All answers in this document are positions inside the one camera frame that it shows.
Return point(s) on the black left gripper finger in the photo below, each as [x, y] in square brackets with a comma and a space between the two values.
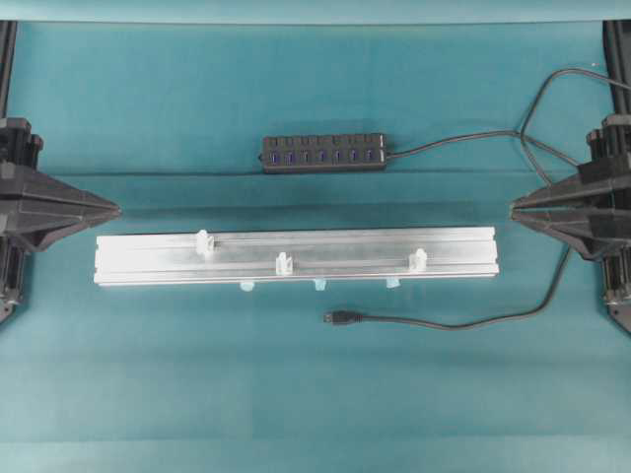
[32, 185]
[37, 232]

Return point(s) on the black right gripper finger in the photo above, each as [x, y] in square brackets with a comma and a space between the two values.
[589, 188]
[594, 235]

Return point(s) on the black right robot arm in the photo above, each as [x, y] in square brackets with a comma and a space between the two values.
[611, 144]

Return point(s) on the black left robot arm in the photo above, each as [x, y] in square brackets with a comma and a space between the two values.
[37, 210]

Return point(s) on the black multi-port USB hub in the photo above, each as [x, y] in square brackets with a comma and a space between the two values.
[323, 153]

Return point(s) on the black right frame post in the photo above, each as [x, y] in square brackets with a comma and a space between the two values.
[616, 46]

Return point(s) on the black frame post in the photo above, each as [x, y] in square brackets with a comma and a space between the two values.
[616, 46]
[7, 48]

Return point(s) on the black left frame post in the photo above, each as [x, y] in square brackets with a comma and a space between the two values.
[7, 48]

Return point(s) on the white ring clip left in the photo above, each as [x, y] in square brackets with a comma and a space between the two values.
[204, 243]

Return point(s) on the silver aluminium extrusion rail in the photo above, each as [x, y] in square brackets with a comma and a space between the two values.
[248, 258]

